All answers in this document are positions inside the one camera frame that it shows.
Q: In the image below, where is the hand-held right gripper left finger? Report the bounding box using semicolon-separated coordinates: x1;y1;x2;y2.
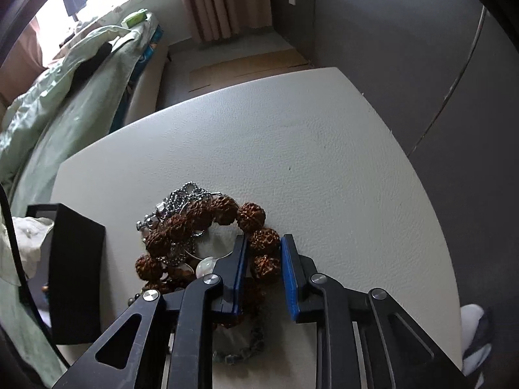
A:
53;234;249;389

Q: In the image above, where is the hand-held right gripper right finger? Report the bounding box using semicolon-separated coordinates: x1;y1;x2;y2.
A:
281;233;476;389

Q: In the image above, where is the brown rudraksha bead bracelet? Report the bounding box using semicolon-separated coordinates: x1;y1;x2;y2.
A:
135;195;283;329

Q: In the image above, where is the grey stone bead bracelet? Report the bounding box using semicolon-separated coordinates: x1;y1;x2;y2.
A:
211;323;267;368

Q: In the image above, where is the silver chain necklace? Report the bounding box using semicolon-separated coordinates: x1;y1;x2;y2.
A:
137;182;222;266

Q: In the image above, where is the black jewelry box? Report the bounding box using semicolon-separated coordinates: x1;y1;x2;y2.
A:
25;203;107;345

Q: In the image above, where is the flat cardboard sheet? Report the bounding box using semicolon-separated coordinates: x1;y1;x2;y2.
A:
188;49;315;94

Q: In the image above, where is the white crumpled cloth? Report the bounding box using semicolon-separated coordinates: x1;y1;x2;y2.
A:
0;216;56;289

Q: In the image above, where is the bed with green sheet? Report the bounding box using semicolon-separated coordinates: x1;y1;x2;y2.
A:
0;12;171;378

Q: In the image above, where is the light green quilt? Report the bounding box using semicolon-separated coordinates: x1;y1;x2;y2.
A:
0;24;151;189

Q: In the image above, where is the pink pleated curtain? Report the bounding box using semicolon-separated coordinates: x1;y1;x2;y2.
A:
0;20;46;104
176;0;273;43

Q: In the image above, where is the green packet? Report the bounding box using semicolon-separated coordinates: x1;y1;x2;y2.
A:
122;8;149;29

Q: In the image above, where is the printed window seat cushion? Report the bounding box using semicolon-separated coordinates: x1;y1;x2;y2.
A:
75;0;181;40

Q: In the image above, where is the window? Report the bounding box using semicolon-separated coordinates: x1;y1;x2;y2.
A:
34;0;135;61

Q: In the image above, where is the black cable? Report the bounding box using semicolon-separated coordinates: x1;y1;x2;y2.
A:
0;184;68;369

